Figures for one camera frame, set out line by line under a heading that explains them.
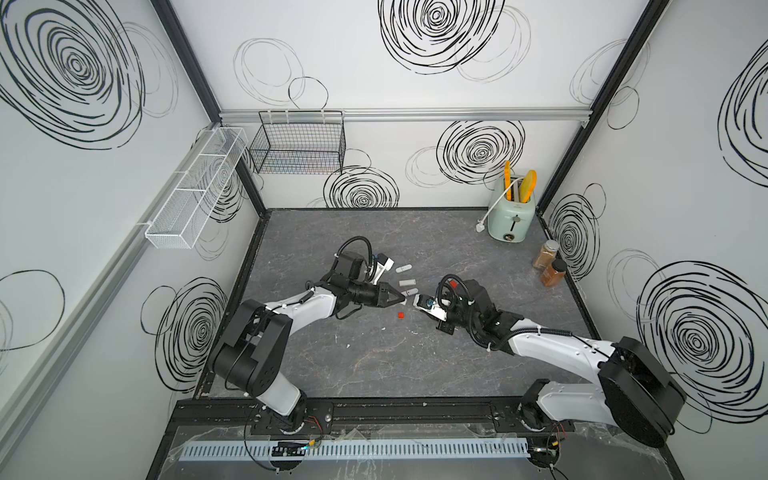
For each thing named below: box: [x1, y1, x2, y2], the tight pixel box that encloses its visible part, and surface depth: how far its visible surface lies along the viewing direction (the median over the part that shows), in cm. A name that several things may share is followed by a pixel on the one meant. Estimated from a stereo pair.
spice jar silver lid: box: [533, 240, 560, 271], surface depth 98 cm
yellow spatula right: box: [520, 170, 537, 203], surface depth 101 cm
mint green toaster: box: [488, 176, 536, 243], surface depth 104 cm
